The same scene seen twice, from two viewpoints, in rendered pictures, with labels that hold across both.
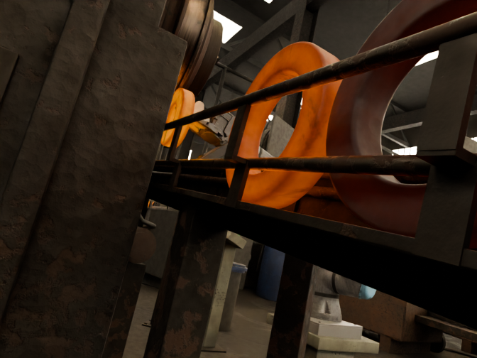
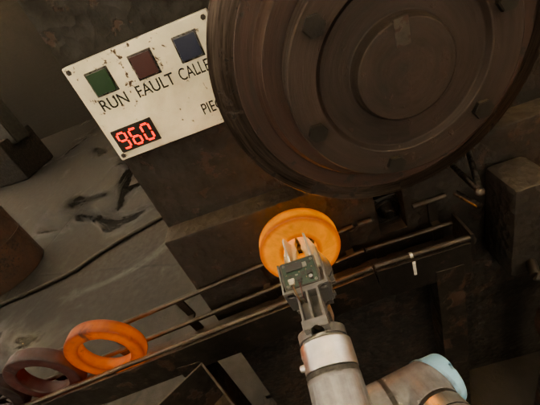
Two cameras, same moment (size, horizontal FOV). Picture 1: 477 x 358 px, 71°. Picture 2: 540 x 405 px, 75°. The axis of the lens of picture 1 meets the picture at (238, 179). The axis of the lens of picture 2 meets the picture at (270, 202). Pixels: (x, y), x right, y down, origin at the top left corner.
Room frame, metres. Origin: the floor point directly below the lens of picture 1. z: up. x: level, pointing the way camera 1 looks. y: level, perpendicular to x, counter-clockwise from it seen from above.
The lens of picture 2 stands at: (1.11, -0.23, 1.27)
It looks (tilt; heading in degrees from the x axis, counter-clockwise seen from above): 33 degrees down; 126
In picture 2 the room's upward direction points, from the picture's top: 23 degrees counter-clockwise
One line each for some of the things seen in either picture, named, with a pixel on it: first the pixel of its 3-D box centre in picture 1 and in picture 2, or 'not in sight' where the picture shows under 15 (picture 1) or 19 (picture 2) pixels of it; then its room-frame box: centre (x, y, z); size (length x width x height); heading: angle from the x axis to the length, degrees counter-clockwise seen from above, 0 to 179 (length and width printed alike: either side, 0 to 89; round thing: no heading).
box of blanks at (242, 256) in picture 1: (190, 251); not in sight; (3.76, 0.34, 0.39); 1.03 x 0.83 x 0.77; 133
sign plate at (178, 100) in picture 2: not in sight; (160, 91); (0.64, 0.24, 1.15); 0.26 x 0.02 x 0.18; 28
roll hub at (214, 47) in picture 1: (197, 60); (398, 66); (1.04, 0.22, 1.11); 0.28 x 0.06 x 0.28; 28
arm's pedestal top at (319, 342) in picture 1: (320, 332); not in sight; (1.45, -0.46, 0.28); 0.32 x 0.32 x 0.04; 28
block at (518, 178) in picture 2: not in sight; (515, 217); (1.19, 0.43, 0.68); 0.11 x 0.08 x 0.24; 118
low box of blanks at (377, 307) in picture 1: (375, 301); not in sight; (3.28, -1.51, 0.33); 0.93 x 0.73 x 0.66; 35
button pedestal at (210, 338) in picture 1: (218, 286); not in sight; (1.94, -0.02, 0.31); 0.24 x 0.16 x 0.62; 28
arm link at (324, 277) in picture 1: (327, 276); not in sight; (1.45, -0.46, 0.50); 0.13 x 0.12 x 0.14; 41
